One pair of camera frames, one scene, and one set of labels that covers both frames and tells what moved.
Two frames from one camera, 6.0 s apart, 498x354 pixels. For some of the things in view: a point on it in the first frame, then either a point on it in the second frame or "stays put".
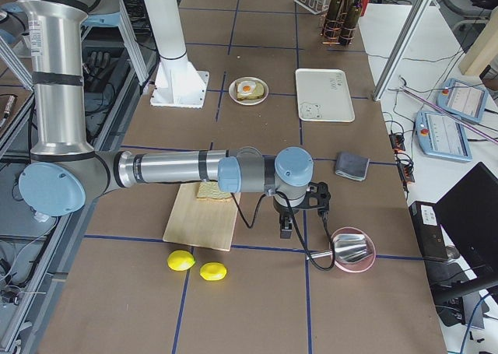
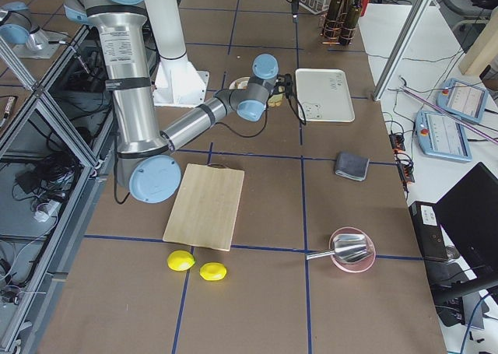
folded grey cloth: [351, 166] stays put
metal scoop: [349, 248] stays put
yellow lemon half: [213, 271] stays put
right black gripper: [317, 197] → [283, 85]
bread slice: [211, 189] → [275, 100]
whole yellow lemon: [180, 260] stays put
